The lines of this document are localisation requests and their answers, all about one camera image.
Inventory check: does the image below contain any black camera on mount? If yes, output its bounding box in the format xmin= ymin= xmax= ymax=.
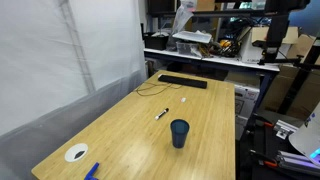
xmin=251 ymin=39 xmax=268 ymax=48

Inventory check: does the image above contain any clear plastic container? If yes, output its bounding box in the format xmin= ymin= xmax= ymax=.
xmin=175 ymin=41 xmax=203 ymax=58

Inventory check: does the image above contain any large brown cardboard box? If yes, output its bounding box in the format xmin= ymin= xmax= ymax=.
xmin=259 ymin=34 xmax=320 ymax=122

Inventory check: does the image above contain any black clamp with orange handle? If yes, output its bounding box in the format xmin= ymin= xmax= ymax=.
xmin=249 ymin=149 xmax=280 ymax=168
xmin=252 ymin=114 xmax=275 ymax=128

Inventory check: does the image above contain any black metal shelf frame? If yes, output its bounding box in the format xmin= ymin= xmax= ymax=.
xmin=146 ymin=0 xmax=268 ymax=19

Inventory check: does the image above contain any yellow and black cable pile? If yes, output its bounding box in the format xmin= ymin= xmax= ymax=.
xmin=217 ymin=38 xmax=242 ymax=58

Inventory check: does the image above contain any blue plastic clamp piece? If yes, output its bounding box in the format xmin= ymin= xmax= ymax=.
xmin=83 ymin=162 xmax=101 ymax=180

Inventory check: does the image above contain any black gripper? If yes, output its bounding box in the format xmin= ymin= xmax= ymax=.
xmin=264 ymin=0 xmax=312 ymax=64

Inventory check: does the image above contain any white workbench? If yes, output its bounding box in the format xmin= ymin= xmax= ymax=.
xmin=143 ymin=47 xmax=281 ymax=73

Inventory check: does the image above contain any black storage bin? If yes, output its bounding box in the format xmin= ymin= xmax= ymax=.
xmin=143 ymin=31 xmax=170 ymax=51

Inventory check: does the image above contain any clear plastic bag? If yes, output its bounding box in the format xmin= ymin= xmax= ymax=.
xmin=165 ymin=0 xmax=197 ymax=52

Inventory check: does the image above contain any flat white tray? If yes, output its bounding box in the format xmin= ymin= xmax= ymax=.
xmin=171 ymin=30 xmax=213 ymax=45

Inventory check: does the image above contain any blue plastic cup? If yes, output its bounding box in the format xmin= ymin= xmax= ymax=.
xmin=170 ymin=118 xmax=191 ymax=149

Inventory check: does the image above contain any black marker with white label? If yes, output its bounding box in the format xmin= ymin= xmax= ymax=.
xmin=154 ymin=107 xmax=170 ymax=121

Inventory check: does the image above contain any black diagonal stand pole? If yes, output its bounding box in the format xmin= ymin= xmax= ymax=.
xmin=277 ymin=35 xmax=320 ymax=116

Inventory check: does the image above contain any white cardboard box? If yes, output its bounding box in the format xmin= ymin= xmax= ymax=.
xmin=239 ymin=25 xmax=300 ymax=65

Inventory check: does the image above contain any thin black keyboard cable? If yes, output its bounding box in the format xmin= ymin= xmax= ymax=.
xmin=135 ymin=81 xmax=183 ymax=98

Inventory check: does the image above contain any white fabric curtain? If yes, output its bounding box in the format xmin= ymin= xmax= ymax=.
xmin=0 ymin=0 xmax=148 ymax=180

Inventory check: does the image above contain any silver aluminium bracket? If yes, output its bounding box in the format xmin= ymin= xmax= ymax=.
xmin=272 ymin=119 xmax=300 ymax=141

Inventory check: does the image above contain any black computer keyboard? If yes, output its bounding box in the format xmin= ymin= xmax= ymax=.
xmin=157 ymin=74 xmax=208 ymax=90

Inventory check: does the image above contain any silver aluminium rail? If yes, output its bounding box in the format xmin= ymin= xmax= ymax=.
xmin=276 ymin=150 xmax=320 ymax=177

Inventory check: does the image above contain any white box with red print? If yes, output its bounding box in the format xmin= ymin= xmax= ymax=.
xmin=234 ymin=82 xmax=261 ymax=141

